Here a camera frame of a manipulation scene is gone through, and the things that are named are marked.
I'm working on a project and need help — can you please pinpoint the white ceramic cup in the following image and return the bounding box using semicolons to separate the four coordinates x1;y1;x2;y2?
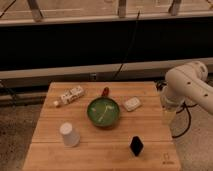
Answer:
59;122;80;147

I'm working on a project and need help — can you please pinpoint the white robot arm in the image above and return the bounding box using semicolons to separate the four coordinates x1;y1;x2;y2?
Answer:
160;61;213;125

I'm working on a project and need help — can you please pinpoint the white eraser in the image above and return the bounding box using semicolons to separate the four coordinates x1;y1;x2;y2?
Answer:
124;97;141;112

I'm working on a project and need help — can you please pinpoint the black diamond-shaped object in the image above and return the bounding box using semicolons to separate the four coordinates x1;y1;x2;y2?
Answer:
130;136;144;156

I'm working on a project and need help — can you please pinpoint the black hanging cable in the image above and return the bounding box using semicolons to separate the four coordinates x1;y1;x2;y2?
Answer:
111;9;141;81

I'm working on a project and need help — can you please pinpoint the green pan red handle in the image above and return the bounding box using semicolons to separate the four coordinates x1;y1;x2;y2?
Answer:
87;87;120;128

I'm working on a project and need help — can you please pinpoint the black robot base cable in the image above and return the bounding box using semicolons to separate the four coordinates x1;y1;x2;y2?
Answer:
171;101;198;139

